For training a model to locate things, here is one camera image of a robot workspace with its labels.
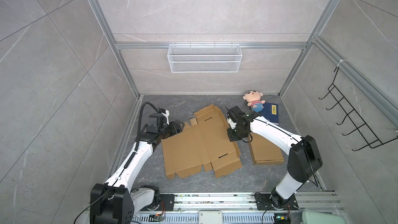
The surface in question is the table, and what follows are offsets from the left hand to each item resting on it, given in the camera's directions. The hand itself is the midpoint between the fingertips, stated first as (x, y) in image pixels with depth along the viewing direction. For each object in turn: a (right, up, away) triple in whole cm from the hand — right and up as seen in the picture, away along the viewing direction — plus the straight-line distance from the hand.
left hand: (179, 123), depth 82 cm
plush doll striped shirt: (+50, +14, +28) cm, 59 cm away
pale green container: (+62, -41, -14) cm, 76 cm away
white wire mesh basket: (+14, +41, +18) cm, 47 cm away
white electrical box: (+16, -41, -14) cm, 46 cm away
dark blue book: (+61, +5, +26) cm, 66 cm away
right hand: (+29, -8, +5) cm, 31 cm away
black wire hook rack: (+78, -4, -23) cm, 82 cm away
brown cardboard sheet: (+15, -13, +11) cm, 23 cm away
